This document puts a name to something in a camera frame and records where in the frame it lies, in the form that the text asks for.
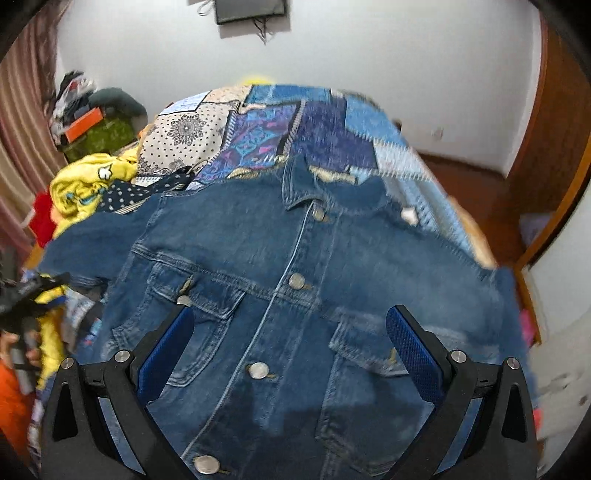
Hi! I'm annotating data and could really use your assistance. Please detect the clothes pile with orange box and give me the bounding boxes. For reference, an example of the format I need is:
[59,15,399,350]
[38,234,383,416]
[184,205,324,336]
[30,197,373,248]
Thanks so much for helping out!
[49,71,148,162]

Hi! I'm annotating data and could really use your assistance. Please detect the navy polka dot garment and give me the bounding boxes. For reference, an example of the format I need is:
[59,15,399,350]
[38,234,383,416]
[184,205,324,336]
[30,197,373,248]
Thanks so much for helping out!
[95,167,194,215]

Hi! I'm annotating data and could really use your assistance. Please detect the wall mounted black television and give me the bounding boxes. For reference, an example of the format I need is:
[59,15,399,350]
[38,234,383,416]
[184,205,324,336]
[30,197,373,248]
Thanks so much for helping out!
[214,0,287,25]

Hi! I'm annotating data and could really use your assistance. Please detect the person's left hand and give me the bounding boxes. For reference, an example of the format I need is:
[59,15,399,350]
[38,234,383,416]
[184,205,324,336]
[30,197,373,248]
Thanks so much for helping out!
[1,330,41,370]

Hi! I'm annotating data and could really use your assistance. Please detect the wooden door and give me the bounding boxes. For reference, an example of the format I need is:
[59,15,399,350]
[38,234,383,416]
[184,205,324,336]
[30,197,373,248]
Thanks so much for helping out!
[505,18,591,218]

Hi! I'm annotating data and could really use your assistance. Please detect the red garment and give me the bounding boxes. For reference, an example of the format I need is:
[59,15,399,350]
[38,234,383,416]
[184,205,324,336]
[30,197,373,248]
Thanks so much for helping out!
[28,191,56,248]

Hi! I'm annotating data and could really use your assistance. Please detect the blue patchwork bed sheet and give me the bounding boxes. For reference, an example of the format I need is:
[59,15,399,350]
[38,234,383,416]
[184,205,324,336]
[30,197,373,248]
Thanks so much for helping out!
[135,84,476,254]

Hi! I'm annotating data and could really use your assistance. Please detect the tan multicolour plush blanket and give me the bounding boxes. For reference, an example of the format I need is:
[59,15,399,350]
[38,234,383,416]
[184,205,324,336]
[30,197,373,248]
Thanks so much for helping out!
[448,196,499,270]

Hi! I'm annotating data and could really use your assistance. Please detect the striped pink curtain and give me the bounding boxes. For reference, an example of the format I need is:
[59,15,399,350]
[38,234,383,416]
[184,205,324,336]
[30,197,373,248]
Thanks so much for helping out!
[1,1,70,259]

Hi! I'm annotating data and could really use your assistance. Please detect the white wall socket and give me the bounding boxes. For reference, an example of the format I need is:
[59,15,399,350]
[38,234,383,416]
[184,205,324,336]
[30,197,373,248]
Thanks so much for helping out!
[431,127,444,141]

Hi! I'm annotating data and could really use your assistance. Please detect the blue denim jacket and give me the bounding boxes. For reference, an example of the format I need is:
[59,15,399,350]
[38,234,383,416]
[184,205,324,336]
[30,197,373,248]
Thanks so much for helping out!
[40,157,525,479]

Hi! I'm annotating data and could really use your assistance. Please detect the yellow cartoon garment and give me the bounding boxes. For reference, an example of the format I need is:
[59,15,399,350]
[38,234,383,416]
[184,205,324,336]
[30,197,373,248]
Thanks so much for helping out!
[48,145,139,238]

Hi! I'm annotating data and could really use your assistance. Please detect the white cabinet with handle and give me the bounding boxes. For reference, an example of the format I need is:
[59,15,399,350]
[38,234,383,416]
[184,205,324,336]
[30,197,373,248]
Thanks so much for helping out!
[521,184,591,444]

